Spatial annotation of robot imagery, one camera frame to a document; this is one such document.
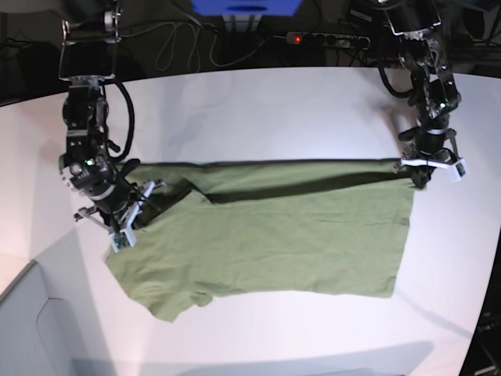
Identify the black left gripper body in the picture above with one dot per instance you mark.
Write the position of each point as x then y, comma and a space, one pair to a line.
429, 143

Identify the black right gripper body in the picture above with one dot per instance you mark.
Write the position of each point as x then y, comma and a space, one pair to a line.
96, 179

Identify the green T-shirt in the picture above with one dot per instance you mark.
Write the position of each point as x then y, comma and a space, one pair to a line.
329, 227

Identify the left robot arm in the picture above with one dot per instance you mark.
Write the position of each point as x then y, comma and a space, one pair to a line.
434, 95

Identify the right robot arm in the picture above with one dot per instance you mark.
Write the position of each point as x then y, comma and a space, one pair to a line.
88, 62

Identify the black power strip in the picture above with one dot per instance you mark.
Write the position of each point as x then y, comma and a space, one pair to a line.
336, 41

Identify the blue box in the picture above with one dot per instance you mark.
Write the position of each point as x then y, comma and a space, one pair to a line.
259, 7

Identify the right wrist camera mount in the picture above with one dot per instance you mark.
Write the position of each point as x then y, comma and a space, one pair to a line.
120, 230

